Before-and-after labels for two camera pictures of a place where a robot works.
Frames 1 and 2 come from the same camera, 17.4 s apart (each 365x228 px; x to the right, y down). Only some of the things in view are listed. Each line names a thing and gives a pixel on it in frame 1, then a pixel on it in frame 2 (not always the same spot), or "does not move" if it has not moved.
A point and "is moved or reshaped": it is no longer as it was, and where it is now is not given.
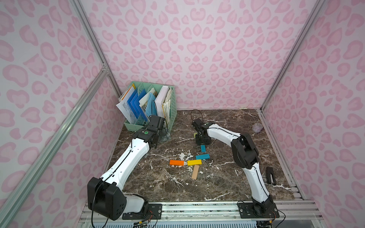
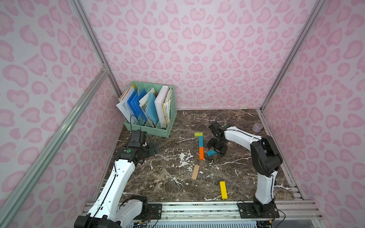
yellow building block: x=192 y=162 to x=223 y=190
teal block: x=203 y=148 is moved or reshaped
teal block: x=202 y=156 to x=211 y=152
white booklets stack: x=163 y=101 does not move
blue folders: x=134 y=102 does not move
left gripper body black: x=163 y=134 to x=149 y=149
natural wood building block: x=195 y=172 does not move
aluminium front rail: x=289 y=211 does not move
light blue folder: x=151 y=108 does not move
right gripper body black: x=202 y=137 to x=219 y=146
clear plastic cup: x=257 y=127 does not move
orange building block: x=177 y=162 to x=201 y=153
